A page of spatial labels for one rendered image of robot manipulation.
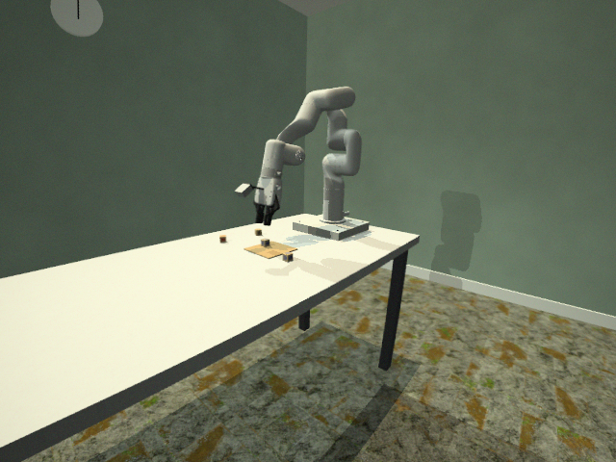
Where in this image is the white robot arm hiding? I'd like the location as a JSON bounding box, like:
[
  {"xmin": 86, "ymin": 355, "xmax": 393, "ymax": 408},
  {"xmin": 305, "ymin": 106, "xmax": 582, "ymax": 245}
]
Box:
[{"xmin": 261, "ymin": 87, "xmax": 362, "ymax": 224}]

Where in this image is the tan flat mat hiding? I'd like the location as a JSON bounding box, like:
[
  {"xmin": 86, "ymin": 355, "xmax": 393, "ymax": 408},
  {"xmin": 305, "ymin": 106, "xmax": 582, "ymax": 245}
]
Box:
[{"xmin": 244, "ymin": 241, "xmax": 297, "ymax": 259}]

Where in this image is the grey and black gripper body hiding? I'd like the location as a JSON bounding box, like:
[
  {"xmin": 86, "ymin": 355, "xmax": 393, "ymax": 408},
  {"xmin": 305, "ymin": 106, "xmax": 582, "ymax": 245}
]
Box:
[{"xmin": 255, "ymin": 175, "xmax": 282, "ymax": 206}]

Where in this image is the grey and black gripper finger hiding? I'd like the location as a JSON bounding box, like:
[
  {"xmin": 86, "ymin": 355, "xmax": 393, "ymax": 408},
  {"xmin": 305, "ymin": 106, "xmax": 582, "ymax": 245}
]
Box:
[
  {"xmin": 264, "ymin": 194, "xmax": 280, "ymax": 226},
  {"xmin": 253, "ymin": 200, "xmax": 266, "ymax": 223}
]

